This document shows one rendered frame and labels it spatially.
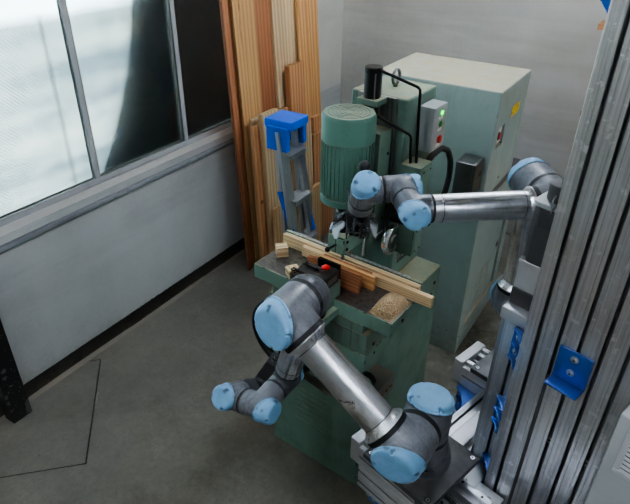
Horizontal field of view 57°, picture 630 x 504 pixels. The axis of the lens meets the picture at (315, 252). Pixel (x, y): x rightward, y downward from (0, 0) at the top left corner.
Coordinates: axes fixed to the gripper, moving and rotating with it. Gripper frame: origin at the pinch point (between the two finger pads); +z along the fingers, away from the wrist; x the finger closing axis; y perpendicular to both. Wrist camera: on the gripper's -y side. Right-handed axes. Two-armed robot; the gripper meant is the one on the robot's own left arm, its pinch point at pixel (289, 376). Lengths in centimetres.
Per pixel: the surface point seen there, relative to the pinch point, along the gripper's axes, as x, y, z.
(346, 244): -3.3, -46.9, 15.5
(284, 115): -85, -91, 67
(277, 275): -24.3, -27.5, 11.6
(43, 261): -138, 8, -2
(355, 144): 0, -79, -6
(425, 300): 28, -38, 23
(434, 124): 10, -96, 23
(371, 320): 16.4, -26.4, 12.1
